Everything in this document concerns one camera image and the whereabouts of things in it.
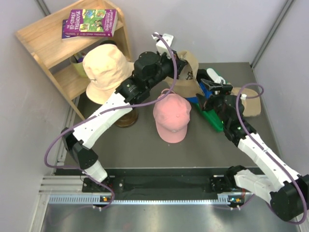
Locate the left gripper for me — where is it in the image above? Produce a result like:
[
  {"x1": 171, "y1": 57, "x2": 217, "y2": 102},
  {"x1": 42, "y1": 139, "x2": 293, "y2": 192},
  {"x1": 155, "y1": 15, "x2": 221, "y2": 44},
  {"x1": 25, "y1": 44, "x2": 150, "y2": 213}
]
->
[{"x1": 146, "y1": 50, "x2": 187, "y2": 90}]

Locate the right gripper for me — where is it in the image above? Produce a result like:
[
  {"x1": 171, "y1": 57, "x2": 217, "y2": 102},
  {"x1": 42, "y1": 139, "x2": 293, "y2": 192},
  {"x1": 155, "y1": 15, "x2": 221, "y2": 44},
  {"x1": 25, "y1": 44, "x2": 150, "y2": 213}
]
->
[{"x1": 197, "y1": 79, "x2": 233, "y2": 126}]

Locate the tan baseball cap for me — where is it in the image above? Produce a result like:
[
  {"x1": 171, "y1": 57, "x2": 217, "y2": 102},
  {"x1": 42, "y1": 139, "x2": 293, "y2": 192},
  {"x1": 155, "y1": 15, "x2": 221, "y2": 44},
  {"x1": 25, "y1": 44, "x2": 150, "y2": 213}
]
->
[{"x1": 173, "y1": 50, "x2": 199, "y2": 98}]

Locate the pink baseball cap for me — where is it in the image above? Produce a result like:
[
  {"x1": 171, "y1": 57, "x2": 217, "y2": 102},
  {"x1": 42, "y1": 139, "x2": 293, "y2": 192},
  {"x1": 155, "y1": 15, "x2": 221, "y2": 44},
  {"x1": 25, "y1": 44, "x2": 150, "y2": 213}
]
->
[{"x1": 153, "y1": 91, "x2": 191, "y2": 144}]

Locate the cream bucket hat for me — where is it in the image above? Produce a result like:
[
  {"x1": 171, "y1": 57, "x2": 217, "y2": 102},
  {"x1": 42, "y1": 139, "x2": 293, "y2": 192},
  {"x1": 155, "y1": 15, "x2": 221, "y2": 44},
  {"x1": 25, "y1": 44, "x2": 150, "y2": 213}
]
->
[{"x1": 83, "y1": 44, "x2": 134, "y2": 105}]

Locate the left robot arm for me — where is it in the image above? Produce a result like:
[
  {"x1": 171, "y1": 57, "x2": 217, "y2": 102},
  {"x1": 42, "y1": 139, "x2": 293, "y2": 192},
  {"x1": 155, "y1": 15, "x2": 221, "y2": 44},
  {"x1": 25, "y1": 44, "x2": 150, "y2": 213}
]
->
[{"x1": 61, "y1": 51, "x2": 188, "y2": 192}]

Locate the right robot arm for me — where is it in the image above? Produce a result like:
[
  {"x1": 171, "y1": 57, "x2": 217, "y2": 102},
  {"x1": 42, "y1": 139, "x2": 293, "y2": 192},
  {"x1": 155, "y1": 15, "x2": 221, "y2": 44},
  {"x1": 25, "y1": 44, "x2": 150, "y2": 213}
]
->
[{"x1": 197, "y1": 79, "x2": 309, "y2": 224}]

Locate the white cap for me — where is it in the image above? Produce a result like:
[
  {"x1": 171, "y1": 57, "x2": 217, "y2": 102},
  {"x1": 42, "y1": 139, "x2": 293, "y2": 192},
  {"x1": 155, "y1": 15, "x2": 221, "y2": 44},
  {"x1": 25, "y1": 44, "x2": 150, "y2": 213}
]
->
[{"x1": 206, "y1": 68, "x2": 226, "y2": 85}]

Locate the blue cap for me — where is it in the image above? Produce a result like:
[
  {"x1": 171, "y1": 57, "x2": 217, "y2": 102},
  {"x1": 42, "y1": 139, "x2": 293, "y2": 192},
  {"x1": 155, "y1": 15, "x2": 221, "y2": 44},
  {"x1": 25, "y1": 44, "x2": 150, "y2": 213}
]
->
[{"x1": 186, "y1": 82, "x2": 209, "y2": 104}]

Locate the green plastic tray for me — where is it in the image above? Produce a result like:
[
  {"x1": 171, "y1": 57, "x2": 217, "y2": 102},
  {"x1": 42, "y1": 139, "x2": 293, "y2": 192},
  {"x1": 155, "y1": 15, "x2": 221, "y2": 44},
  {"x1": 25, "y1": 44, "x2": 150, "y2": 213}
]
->
[{"x1": 193, "y1": 103, "x2": 224, "y2": 132}]

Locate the cream mannequin head stand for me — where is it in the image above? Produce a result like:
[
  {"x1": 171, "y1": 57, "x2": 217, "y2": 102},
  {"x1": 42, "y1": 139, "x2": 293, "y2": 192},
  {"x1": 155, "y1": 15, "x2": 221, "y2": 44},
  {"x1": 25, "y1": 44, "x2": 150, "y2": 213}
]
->
[{"x1": 114, "y1": 109, "x2": 139, "y2": 128}]

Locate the purple treehouse book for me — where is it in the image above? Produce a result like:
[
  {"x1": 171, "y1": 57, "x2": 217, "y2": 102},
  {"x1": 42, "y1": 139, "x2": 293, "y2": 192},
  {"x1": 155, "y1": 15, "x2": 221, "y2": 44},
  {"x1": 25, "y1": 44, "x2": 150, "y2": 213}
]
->
[{"x1": 62, "y1": 9, "x2": 118, "y2": 37}]

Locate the green pen cup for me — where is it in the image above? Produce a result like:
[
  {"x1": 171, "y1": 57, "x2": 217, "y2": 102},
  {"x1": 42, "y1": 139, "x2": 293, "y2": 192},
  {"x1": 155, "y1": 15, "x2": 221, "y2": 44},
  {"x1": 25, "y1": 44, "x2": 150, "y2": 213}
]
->
[{"x1": 70, "y1": 52, "x2": 87, "y2": 78}]

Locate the wooden shelf unit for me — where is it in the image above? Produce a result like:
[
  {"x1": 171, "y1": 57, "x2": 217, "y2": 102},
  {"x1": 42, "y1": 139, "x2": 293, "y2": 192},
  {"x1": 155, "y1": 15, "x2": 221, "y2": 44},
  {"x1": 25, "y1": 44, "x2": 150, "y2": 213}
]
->
[{"x1": 15, "y1": 0, "x2": 131, "y2": 119}]

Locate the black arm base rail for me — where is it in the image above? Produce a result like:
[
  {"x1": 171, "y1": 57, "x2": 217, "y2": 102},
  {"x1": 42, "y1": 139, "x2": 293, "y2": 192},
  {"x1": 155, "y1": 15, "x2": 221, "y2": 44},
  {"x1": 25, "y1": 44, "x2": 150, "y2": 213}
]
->
[{"x1": 82, "y1": 167, "x2": 247, "y2": 201}]

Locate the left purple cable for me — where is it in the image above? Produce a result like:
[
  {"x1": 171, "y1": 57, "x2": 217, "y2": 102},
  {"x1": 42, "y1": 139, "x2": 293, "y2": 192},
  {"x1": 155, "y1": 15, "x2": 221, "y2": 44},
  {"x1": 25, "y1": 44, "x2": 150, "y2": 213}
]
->
[{"x1": 44, "y1": 32, "x2": 178, "y2": 211}]

